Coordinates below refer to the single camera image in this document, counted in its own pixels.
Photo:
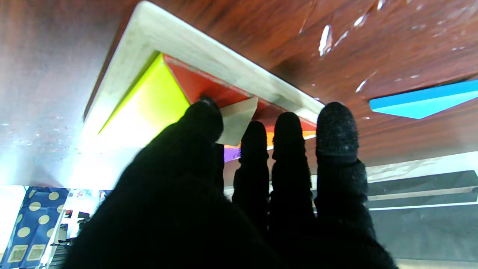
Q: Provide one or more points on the purple tangram triangle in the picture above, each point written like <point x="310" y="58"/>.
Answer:
<point x="231" y="154"/>

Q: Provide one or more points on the large yellow tangram triangle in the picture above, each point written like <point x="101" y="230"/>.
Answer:
<point x="153" y="104"/>

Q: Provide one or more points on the dark brown leather sofa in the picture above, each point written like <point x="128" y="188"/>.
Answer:
<point x="429" y="235"/>

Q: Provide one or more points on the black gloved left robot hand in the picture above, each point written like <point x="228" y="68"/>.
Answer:
<point x="194" y="216"/>

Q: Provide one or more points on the small cream tangram triangle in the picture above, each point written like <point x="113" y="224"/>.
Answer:
<point x="237" y="119"/>

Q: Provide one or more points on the marble coffee table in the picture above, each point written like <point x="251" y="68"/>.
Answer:
<point x="410" y="166"/>

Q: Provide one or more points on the large red tangram triangle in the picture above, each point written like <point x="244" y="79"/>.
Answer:
<point x="201" y="84"/>

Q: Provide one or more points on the blue polka dot cloth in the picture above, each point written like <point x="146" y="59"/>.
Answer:
<point x="33" y="224"/>

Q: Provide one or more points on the small blue tangram triangle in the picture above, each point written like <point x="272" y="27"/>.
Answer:
<point x="422" y="106"/>

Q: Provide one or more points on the orange tangram parallelogram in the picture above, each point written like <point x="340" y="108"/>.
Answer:
<point x="270" y="139"/>

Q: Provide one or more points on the long black decorative tray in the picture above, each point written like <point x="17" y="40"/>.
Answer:
<point x="422" y="183"/>

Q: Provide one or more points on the square wooden puzzle tray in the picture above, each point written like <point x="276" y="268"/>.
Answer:
<point x="194" y="48"/>

